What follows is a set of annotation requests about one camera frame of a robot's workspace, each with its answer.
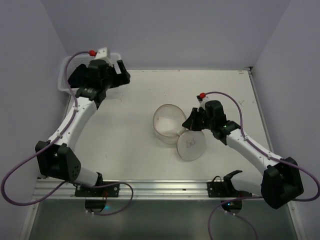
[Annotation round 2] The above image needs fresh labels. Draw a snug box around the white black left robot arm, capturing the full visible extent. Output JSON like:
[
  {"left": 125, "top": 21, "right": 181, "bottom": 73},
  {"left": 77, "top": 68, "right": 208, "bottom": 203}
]
[{"left": 35, "top": 59, "right": 131, "bottom": 186}]

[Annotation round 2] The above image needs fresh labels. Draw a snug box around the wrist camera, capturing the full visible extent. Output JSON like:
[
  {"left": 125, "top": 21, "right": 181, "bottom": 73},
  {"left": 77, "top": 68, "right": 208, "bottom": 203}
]
[
  {"left": 89, "top": 47, "right": 112, "bottom": 64},
  {"left": 196, "top": 92, "right": 210, "bottom": 109}
]

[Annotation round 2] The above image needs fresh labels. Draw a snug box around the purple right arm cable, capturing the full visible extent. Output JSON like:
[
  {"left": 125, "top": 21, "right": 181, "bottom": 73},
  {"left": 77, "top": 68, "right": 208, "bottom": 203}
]
[{"left": 206, "top": 91, "right": 320, "bottom": 240}]

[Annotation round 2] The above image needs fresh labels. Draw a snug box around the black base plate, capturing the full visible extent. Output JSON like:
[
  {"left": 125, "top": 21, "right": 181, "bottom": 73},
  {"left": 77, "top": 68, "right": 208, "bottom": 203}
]
[
  {"left": 206, "top": 170, "right": 253, "bottom": 198},
  {"left": 73, "top": 181, "right": 120, "bottom": 198}
]

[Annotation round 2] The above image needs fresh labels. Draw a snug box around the black bra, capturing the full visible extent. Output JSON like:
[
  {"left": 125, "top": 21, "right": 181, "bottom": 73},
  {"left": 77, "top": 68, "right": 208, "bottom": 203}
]
[{"left": 67, "top": 64, "right": 91, "bottom": 89}]

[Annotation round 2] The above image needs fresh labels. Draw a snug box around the white bra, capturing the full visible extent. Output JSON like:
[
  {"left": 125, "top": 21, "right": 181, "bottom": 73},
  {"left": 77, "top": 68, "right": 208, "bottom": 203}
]
[{"left": 155, "top": 116, "right": 182, "bottom": 136}]

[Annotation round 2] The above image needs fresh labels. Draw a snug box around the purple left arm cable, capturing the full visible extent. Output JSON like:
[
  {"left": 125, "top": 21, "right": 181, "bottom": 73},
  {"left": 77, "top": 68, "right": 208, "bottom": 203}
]
[{"left": 0, "top": 50, "right": 135, "bottom": 216}]

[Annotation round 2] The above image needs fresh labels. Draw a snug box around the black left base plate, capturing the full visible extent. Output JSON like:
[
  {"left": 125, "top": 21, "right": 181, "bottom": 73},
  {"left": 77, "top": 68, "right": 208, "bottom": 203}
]
[{"left": 73, "top": 181, "right": 120, "bottom": 198}]

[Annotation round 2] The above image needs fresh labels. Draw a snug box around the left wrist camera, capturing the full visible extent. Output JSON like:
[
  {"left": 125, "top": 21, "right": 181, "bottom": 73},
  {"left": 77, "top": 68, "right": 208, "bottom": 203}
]
[{"left": 89, "top": 47, "right": 112, "bottom": 64}]

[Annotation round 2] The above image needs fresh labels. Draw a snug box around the white plastic basket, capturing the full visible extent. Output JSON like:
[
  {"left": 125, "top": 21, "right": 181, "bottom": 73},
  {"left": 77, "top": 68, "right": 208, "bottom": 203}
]
[{"left": 57, "top": 52, "right": 123, "bottom": 97}]

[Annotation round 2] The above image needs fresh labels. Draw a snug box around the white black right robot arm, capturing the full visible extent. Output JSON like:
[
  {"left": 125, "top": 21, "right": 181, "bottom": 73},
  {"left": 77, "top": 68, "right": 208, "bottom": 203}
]
[{"left": 182, "top": 99, "right": 304, "bottom": 209}]

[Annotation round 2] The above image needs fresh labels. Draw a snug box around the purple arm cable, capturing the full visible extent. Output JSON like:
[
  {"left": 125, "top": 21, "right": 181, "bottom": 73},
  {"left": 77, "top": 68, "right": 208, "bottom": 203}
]
[
  {"left": 0, "top": 50, "right": 135, "bottom": 216},
  {"left": 206, "top": 91, "right": 320, "bottom": 240}
]

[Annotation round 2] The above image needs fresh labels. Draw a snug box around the aluminium mounting rail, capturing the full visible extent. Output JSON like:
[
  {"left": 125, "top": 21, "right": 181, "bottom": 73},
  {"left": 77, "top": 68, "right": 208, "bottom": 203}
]
[{"left": 31, "top": 178, "right": 296, "bottom": 201}]

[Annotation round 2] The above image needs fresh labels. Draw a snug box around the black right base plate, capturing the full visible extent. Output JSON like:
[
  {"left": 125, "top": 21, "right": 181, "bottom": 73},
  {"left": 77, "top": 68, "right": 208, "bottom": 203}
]
[{"left": 206, "top": 170, "right": 253, "bottom": 198}]

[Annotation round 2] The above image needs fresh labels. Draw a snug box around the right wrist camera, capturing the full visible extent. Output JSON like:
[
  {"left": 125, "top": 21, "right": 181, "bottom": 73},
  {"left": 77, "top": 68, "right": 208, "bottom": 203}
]
[{"left": 196, "top": 92, "right": 210, "bottom": 109}]

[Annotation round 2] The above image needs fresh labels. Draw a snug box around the white mesh laundry bag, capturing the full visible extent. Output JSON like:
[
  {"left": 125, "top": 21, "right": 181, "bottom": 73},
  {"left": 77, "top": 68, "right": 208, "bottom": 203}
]
[{"left": 152, "top": 104, "right": 207, "bottom": 161}]

